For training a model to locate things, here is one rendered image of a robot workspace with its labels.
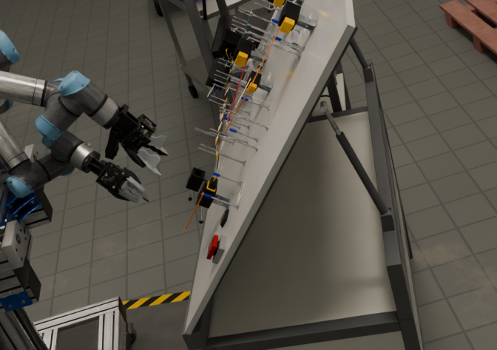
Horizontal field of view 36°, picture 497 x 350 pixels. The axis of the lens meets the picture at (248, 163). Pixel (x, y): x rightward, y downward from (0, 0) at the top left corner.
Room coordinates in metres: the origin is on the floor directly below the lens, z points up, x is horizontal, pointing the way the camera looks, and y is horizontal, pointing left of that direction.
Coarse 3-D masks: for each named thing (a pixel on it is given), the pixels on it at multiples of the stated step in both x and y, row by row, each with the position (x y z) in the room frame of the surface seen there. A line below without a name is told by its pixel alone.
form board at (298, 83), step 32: (320, 0) 1.88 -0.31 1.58; (320, 32) 1.69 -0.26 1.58; (352, 32) 1.46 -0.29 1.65; (256, 64) 2.54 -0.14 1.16; (288, 64) 1.91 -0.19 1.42; (320, 64) 1.53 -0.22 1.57; (256, 96) 2.22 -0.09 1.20; (288, 96) 1.71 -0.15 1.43; (224, 128) 2.64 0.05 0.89; (256, 128) 1.95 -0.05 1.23; (288, 128) 1.54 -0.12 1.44; (256, 160) 1.74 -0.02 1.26; (224, 192) 1.99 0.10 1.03; (256, 192) 1.56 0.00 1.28; (224, 224) 1.76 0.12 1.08; (224, 256) 1.57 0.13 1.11; (192, 320) 1.60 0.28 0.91
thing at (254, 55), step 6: (252, 36) 2.44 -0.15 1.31; (240, 42) 2.36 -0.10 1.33; (246, 42) 2.37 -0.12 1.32; (252, 42) 2.38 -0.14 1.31; (240, 48) 2.33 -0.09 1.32; (246, 48) 2.34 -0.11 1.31; (234, 54) 2.34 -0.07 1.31; (252, 54) 2.34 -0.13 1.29; (258, 54) 2.35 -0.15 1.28; (234, 60) 2.34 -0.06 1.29; (258, 60) 2.35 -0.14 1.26; (264, 60) 2.36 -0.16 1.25
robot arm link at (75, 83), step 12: (72, 72) 1.88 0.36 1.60; (60, 84) 1.88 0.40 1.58; (72, 84) 1.84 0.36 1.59; (84, 84) 1.85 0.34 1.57; (60, 96) 1.87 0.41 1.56; (72, 96) 1.84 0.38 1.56; (84, 96) 1.83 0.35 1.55; (96, 96) 1.84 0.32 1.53; (72, 108) 1.83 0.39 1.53; (84, 108) 1.84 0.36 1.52; (96, 108) 1.83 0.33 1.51
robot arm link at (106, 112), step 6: (108, 96) 1.87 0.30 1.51; (108, 102) 1.85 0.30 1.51; (114, 102) 1.86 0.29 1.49; (102, 108) 1.83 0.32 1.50; (108, 108) 1.84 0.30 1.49; (114, 108) 1.84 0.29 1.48; (96, 114) 1.83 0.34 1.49; (102, 114) 1.83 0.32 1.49; (108, 114) 1.83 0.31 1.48; (114, 114) 1.84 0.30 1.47; (96, 120) 1.84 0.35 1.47; (102, 120) 1.83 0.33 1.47; (108, 120) 1.83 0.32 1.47
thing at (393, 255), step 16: (368, 64) 2.47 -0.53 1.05; (368, 80) 2.44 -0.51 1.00; (368, 96) 2.34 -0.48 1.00; (368, 112) 2.23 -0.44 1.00; (384, 144) 2.02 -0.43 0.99; (384, 160) 1.93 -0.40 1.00; (384, 176) 1.85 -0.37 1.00; (384, 192) 1.77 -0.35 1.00; (384, 224) 1.60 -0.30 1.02; (384, 240) 1.57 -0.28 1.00; (400, 256) 1.49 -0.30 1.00; (400, 272) 1.46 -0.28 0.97; (400, 288) 1.46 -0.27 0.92; (400, 304) 1.47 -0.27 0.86
